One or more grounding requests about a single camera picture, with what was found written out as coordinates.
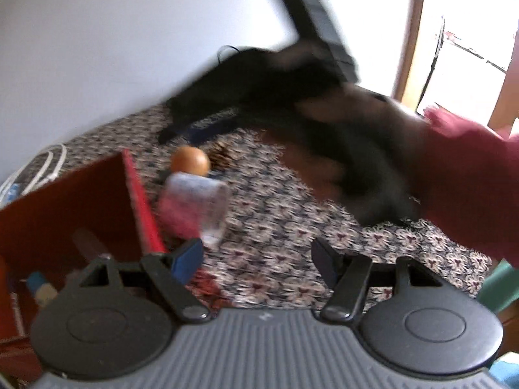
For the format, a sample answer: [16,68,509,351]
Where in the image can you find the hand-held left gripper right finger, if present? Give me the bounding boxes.
[310,237,442,323]

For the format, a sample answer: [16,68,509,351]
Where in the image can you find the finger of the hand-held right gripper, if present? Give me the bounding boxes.
[168,48,293,127]
[157,105,244,145]

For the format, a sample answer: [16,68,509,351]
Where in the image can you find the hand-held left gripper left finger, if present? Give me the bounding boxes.
[77,237,212,323]

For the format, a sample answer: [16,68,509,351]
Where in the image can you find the brown pine cone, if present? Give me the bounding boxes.
[209,142,241,171]

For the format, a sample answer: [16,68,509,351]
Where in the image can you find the orange ball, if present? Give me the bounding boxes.
[170,146,212,176]

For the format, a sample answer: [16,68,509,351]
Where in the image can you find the clear jar pink contents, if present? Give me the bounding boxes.
[156,172,232,249]

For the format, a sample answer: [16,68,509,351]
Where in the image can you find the red box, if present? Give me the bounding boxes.
[0,149,169,378]

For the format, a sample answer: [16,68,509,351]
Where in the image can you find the person's right forearm red sleeve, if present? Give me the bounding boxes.
[405,105,519,271]

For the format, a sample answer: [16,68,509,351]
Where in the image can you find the person's right hand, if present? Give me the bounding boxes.
[282,83,432,205]

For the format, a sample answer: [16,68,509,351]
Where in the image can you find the floral patterned blanket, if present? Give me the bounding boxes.
[65,103,494,309]

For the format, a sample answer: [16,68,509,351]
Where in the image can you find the small white blue bottle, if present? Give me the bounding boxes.
[25,271,58,309]

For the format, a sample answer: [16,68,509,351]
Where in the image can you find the teal object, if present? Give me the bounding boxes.
[476,259,519,317]

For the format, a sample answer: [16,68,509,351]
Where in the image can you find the blue white plastic packet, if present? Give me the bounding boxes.
[5,183,24,208]

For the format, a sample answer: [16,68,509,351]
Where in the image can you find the black cable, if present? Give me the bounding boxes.
[216,45,246,66]

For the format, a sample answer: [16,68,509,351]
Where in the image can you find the wooden window frame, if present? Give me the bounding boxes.
[390,0,519,138]

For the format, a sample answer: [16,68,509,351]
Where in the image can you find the white cable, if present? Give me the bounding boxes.
[0,144,68,208]

